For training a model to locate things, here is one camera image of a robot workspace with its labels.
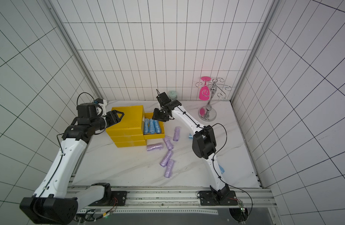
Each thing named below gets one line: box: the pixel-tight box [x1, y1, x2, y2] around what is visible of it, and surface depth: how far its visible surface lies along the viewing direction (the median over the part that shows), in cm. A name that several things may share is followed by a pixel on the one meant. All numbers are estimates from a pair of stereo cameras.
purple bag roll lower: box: [159, 150, 173, 168], surface depth 87 cm
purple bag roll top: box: [172, 126, 181, 142], surface depth 100 cm
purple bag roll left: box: [146, 142, 164, 152], surface depth 92 cm
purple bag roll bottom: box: [164, 158, 175, 179], surface depth 84 cm
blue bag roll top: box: [152, 119, 162, 134], surface depth 92 cm
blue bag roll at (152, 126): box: [148, 118, 156, 135], surface depth 92 cm
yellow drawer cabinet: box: [105, 105, 148, 148], surface depth 82 cm
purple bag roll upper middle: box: [163, 135, 174, 151], surface depth 94 cm
